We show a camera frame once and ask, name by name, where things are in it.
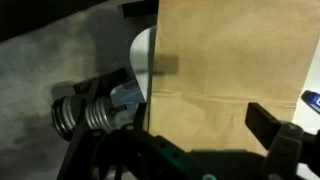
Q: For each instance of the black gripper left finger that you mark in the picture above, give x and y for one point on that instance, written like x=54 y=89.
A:
x=141 y=116

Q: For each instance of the chrome plate dumbbell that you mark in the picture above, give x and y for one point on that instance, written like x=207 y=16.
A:
x=98 y=115

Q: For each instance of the brown paper bag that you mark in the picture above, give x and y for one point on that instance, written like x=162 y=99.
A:
x=226 y=66

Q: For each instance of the translucent blue plastic case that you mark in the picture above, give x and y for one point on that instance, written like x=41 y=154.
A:
x=128 y=96

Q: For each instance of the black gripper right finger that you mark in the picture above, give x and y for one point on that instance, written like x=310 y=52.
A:
x=263 y=125

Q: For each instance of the blue and white hand brush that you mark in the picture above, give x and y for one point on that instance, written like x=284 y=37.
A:
x=313 y=100

